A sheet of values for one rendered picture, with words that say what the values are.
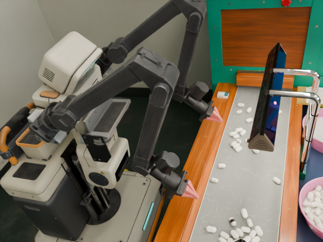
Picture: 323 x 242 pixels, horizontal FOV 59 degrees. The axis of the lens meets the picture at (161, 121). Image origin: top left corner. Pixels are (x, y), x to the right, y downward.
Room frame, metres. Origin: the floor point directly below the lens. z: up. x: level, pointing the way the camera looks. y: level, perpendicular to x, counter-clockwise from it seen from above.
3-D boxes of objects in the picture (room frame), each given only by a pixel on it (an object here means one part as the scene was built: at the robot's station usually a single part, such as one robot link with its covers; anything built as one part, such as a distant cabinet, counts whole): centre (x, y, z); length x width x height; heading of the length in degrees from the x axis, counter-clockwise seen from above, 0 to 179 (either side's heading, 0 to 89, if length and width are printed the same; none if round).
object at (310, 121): (0.84, -0.52, 0.90); 0.20 x 0.19 x 0.45; 150
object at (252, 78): (1.30, -0.61, 0.83); 0.30 x 0.06 x 0.07; 60
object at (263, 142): (0.88, -0.45, 1.08); 0.62 x 0.08 x 0.07; 150
